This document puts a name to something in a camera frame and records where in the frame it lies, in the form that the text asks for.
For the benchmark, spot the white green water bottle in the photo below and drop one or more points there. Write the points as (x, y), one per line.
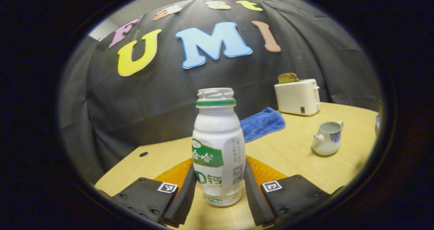
(217, 135)

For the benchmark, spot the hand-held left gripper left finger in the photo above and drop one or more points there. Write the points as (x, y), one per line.
(186, 199)

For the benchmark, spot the white toaster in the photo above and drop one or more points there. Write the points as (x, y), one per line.
(296, 98)

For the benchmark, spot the black backdrop cloth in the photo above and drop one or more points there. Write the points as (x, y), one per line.
(135, 104)

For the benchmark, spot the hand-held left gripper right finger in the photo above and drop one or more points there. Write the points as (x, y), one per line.
(254, 199)

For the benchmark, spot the brown toast slice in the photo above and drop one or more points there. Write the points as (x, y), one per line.
(284, 78)
(294, 77)

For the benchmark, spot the blue towel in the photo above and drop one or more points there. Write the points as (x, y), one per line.
(262, 125)

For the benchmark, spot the white blue-patterned teacup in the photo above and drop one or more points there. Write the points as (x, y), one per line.
(325, 145)

